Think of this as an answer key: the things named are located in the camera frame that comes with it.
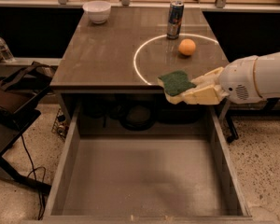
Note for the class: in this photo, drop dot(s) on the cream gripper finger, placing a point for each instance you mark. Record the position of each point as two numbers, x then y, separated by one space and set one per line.
208 78
208 95

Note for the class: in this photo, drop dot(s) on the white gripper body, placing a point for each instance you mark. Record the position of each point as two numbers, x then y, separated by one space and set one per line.
238 79

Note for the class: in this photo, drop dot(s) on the green and yellow sponge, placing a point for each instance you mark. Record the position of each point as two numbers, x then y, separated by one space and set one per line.
174 84

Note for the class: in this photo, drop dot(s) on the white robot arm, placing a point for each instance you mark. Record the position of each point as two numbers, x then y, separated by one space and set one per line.
266 76

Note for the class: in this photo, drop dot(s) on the open grey top drawer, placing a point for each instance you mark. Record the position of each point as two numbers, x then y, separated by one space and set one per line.
179 174

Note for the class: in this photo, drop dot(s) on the orange fruit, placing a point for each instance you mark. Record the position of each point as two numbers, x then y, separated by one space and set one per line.
187 47

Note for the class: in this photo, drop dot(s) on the blue silver drink can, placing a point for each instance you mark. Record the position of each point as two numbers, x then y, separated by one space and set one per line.
175 19

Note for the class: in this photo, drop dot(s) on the white ceramic bowl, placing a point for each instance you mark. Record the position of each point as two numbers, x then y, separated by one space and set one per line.
97 11

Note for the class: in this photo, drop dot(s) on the dark folding chair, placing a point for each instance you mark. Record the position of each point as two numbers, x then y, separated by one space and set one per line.
20 94

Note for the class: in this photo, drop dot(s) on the clear plastic water bottle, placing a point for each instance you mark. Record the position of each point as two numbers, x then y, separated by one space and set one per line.
5 51

